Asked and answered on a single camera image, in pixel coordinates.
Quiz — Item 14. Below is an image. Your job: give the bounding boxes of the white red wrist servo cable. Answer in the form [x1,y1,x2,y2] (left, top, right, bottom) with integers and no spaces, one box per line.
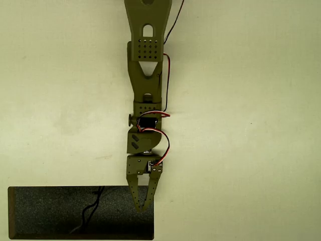
[136,111,171,129]

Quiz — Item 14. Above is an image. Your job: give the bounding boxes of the long red black arm cable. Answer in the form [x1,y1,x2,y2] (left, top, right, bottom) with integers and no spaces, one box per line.
[163,0,185,112]

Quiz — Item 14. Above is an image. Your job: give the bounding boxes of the thin black cable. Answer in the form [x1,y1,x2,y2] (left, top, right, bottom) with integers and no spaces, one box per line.
[82,186,105,233]
[69,186,106,234]

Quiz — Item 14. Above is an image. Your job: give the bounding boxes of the white red gripper servo cable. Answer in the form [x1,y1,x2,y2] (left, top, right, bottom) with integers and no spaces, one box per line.
[138,128,171,167]

